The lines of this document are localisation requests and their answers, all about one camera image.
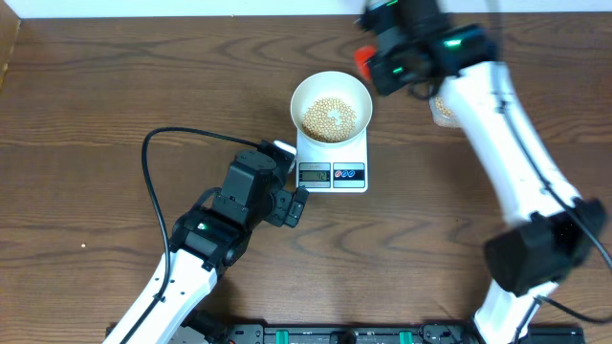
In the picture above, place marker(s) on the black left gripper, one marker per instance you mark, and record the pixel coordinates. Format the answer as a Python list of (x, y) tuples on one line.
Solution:
[(287, 206)]

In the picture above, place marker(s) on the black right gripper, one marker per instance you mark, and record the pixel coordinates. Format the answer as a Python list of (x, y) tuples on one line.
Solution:
[(383, 84)]

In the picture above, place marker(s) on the red plastic measuring scoop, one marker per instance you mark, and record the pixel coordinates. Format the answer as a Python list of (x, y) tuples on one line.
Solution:
[(361, 57)]

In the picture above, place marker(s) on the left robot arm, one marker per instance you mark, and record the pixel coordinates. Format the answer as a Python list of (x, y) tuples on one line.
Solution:
[(210, 238)]

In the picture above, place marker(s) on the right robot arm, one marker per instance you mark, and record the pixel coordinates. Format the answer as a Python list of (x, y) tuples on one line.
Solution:
[(551, 229)]

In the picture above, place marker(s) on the white digital kitchen scale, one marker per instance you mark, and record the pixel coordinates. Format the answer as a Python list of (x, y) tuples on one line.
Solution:
[(340, 167)]

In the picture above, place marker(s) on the white ceramic bowl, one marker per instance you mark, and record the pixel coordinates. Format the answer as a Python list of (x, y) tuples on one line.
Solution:
[(332, 84)]

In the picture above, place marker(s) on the soybeans in bowl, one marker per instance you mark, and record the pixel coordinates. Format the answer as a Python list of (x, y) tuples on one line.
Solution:
[(329, 120)]

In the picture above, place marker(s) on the soybeans in container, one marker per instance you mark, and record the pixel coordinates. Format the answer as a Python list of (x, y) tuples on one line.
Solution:
[(442, 108)]

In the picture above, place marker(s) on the clear plastic container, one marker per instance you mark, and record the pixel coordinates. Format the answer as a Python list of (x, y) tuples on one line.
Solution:
[(441, 120)]

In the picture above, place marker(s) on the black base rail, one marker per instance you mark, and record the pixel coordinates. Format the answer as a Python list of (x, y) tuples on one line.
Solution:
[(259, 334)]

